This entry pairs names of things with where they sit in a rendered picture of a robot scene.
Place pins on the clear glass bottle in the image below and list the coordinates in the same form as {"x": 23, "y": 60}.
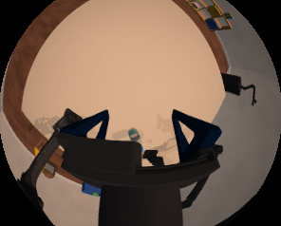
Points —
{"x": 134, "y": 135}

